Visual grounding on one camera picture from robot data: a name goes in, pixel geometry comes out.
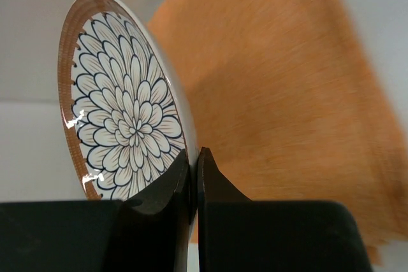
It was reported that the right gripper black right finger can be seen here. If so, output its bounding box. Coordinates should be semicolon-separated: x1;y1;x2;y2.
197;148;372;272

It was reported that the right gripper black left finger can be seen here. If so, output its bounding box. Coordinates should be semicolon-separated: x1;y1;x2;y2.
1;152;191;271

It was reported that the floral patterned ceramic plate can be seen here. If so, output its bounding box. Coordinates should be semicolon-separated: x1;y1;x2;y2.
57;0;198;244

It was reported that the orange cloth placemat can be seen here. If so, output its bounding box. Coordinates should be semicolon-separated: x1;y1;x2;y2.
149;0;407;271

